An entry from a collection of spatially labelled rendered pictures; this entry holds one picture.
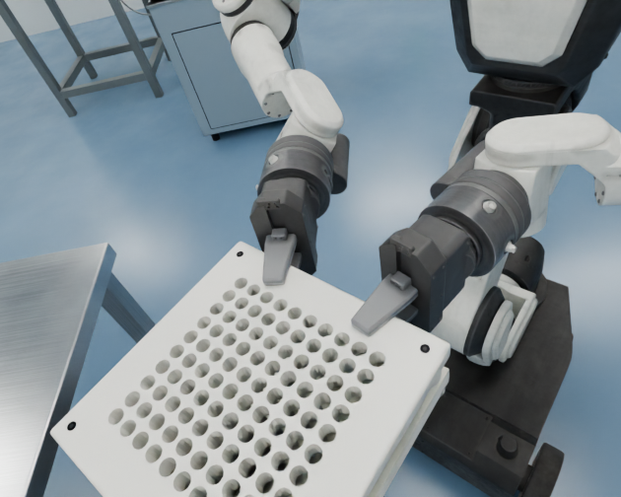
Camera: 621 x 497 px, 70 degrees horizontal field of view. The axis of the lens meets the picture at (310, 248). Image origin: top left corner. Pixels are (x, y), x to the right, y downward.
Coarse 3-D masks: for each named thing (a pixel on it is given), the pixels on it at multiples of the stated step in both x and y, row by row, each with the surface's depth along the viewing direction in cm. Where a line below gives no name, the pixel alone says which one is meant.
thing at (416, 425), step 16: (304, 368) 42; (288, 384) 41; (368, 384) 39; (352, 400) 39; (432, 400) 38; (416, 416) 37; (416, 432) 37; (400, 448) 35; (400, 464) 36; (272, 480) 36; (304, 480) 35; (384, 480) 34; (288, 496) 36; (368, 496) 34
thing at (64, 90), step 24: (0, 0) 258; (48, 0) 309; (120, 0) 268; (144, 0) 313; (120, 24) 271; (24, 48) 277; (120, 48) 336; (48, 72) 291; (72, 72) 319; (96, 72) 352; (144, 72) 293; (72, 96) 302
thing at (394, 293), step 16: (400, 272) 39; (384, 288) 39; (400, 288) 39; (368, 304) 38; (384, 304) 38; (400, 304) 38; (352, 320) 38; (368, 320) 37; (384, 320) 38; (368, 336) 37
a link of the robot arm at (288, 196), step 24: (264, 168) 53; (288, 168) 50; (312, 168) 51; (264, 192) 45; (288, 192) 44; (312, 192) 50; (264, 216) 45; (288, 216) 44; (312, 216) 51; (264, 240) 47; (312, 240) 49; (312, 264) 50
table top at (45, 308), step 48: (0, 288) 79; (48, 288) 76; (96, 288) 75; (0, 336) 71; (48, 336) 69; (0, 384) 65; (48, 384) 63; (0, 432) 59; (48, 432) 59; (0, 480) 55
